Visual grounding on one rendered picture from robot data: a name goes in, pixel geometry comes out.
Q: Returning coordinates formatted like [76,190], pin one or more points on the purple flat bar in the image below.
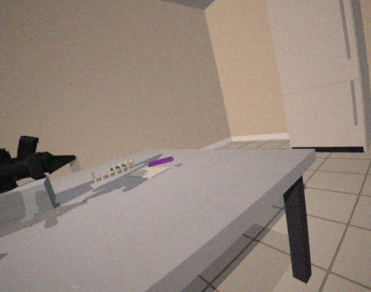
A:
[160,161]

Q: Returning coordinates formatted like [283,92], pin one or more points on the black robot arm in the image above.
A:
[26,145]

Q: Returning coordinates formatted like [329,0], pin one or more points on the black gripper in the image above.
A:
[35,165]

